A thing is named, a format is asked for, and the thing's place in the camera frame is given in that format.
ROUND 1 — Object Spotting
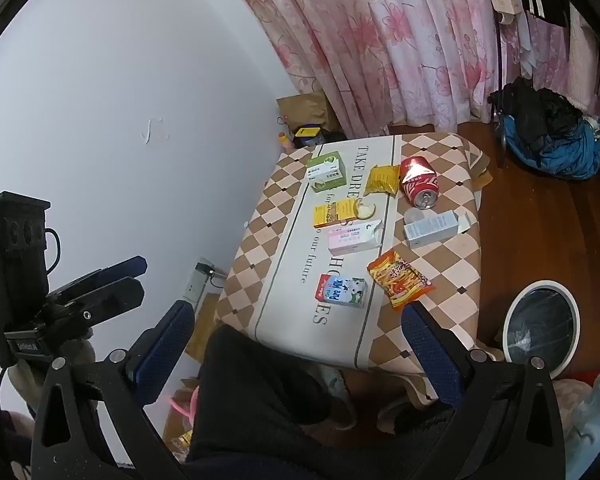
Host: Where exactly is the orange red snack packet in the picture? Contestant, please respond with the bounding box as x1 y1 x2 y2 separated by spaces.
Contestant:
367 249 434 311

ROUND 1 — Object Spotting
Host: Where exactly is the blue white milk carton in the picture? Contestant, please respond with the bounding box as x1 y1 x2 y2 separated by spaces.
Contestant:
314 274 367 308

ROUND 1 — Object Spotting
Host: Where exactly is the pink white box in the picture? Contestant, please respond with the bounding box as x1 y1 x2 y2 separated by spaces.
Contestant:
327 220 382 257

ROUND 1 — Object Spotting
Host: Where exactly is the red cola can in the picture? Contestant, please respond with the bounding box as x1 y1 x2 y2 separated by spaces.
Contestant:
400 156 439 209

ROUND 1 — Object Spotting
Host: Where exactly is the yellow small box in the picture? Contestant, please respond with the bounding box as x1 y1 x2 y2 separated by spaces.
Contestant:
313 198 358 229

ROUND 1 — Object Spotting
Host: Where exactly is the yellow snack bag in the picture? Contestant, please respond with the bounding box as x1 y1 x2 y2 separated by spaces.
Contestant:
364 165 400 196

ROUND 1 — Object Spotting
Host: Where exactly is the green white medicine box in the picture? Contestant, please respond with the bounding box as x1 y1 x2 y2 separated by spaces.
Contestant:
306 152 347 193

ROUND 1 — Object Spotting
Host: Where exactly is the white round trash bin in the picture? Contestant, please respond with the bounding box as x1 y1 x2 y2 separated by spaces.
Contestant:
502 280 581 379

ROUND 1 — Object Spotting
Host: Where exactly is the light blue cloth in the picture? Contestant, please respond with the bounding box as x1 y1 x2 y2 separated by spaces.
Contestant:
565 374 600 479

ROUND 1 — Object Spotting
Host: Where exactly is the checkered tablecloth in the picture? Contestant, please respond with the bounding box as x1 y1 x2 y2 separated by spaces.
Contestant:
216 132 481 375

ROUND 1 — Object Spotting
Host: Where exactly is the blue yellow item behind table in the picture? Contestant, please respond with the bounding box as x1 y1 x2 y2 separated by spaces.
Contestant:
292 125 325 148

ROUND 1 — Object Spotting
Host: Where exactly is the brown paper bag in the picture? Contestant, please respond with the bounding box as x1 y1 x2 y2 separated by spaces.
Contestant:
276 90 340 132

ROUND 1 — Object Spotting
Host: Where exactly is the blue black clothes pile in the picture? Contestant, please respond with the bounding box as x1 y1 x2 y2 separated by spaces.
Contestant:
488 77 600 180

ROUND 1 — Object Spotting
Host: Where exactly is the pink floral curtain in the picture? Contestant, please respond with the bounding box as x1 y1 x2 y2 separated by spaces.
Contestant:
245 0 600 138

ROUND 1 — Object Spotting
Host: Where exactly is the wall power socket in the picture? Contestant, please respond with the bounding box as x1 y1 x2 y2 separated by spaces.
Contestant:
183 258 214 307

